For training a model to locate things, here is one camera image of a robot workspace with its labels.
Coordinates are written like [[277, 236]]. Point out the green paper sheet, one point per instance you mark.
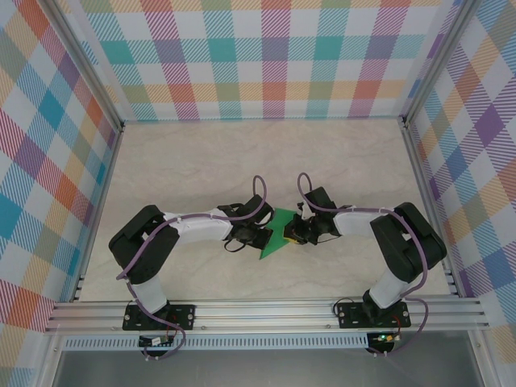
[[278, 238]]

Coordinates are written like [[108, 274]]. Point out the left aluminium side rail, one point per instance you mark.
[[98, 213]]

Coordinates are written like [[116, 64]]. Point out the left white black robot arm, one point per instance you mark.
[[149, 246]]

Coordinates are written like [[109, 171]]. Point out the aluminium side rail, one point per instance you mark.
[[98, 213], [429, 169]]

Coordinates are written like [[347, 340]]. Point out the left small circuit board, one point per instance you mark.
[[155, 342]]

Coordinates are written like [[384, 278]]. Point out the right aluminium side rail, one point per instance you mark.
[[429, 169]]

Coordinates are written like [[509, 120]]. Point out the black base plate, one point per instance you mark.
[[181, 316], [350, 316]]

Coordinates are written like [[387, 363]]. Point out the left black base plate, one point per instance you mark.
[[181, 316]]

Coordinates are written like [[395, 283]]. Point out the right aluminium frame post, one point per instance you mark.
[[439, 60]]

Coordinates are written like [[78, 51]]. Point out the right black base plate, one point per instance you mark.
[[350, 316]]

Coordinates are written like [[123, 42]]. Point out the left aluminium frame post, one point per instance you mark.
[[84, 64]]

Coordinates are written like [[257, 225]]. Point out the grey metal panel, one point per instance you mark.
[[262, 371]]

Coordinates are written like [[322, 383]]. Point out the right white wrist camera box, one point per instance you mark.
[[303, 210]]

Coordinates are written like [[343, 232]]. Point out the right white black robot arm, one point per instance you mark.
[[407, 246]]

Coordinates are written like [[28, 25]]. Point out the small circuit board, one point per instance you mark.
[[385, 338], [155, 342]]

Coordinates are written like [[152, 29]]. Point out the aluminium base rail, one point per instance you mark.
[[262, 316]]

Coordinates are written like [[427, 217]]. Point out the aluminium frame post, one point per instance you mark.
[[439, 60], [84, 64]]

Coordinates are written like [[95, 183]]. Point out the right small circuit board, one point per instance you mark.
[[385, 338]]

